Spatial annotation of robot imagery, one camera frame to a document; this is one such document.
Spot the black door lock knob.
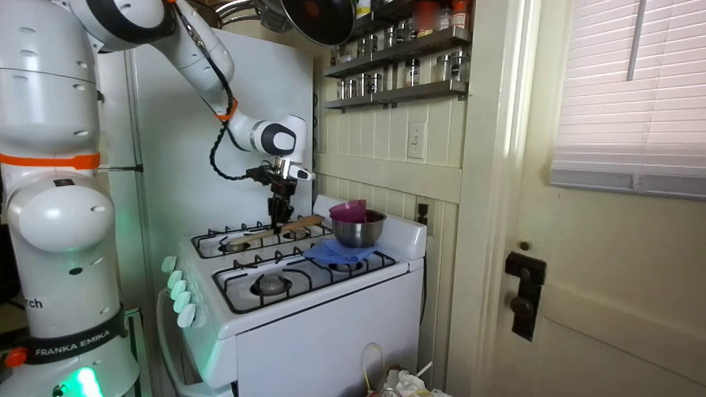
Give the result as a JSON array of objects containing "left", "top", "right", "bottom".
[{"left": 502, "top": 248, "right": 548, "bottom": 343}]

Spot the blue cloth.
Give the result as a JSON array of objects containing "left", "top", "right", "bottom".
[{"left": 301, "top": 239, "right": 380, "bottom": 272}]

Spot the white gas stove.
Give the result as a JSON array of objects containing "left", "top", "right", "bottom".
[{"left": 155, "top": 191, "right": 430, "bottom": 397}]

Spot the black frying pan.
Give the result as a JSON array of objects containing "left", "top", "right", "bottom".
[{"left": 278, "top": 0, "right": 363, "bottom": 48}]

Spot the white light switch plate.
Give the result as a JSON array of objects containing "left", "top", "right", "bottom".
[{"left": 405, "top": 116, "right": 428, "bottom": 162}]

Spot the white refrigerator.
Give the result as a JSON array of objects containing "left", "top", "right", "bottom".
[{"left": 89, "top": 29, "right": 318, "bottom": 397}]

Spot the black stove grate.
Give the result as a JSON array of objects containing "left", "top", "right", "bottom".
[
  {"left": 190, "top": 213, "right": 335, "bottom": 261},
  {"left": 209, "top": 247, "right": 399, "bottom": 315}
]

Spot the purple cup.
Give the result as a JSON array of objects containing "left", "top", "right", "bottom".
[{"left": 326, "top": 199, "right": 371, "bottom": 225}]

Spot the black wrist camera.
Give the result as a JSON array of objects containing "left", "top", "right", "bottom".
[{"left": 244, "top": 162, "right": 280, "bottom": 187}]

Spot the dark spice rack shelf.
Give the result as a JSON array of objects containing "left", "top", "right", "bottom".
[
  {"left": 324, "top": 27, "right": 472, "bottom": 80},
  {"left": 321, "top": 76, "right": 470, "bottom": 115}
]

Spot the white door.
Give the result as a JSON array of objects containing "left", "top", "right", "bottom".
[{"left": 480, "top": 0, "right": 706, "bottom": 397}]

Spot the metal bowl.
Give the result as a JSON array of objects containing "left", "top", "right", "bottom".
[{"left": 331, "top": 209, "right": 387, "bottom": 248}]

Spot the black coiled cable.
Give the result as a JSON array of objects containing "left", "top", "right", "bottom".
[{"left": 173, "top": 6, "right": 255, "bottom": 183}]

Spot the white window blind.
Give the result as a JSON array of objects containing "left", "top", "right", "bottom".
[{"left": 546, "top": 0, "right": 706, "bottom": 201}]

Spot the red lid spice jar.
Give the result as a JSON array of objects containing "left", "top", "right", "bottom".
[
  {"left": 450, "top": 0, "right": 472, "bottom": 32},
  {"left": 414, "top": 0, "right": 436, "bottom": 39}
]

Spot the white trash bag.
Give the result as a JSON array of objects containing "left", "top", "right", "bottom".
[{"left": 359, "top": 340, "right": 451, "bottom": 397}]

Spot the white oven door handle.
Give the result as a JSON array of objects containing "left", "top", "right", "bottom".
[{"left": 155, "top": 286, "right": 203, "bottom": 391}]

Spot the round gas burner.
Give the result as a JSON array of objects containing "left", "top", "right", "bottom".
[
  {"left": 248, "top": 272, "right": 292, "bottom": 297},
  {"left": 219, "top": 233, "right": 255, "bottom": 255}
]

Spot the wooden spoon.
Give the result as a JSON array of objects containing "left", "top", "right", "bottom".
[{"left": 219, "top": 213, "right": 326, "bottom": 248}]

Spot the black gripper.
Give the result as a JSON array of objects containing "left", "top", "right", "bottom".
[{"left": 267, "top": 177, "right": 297, "bottom": 232}]

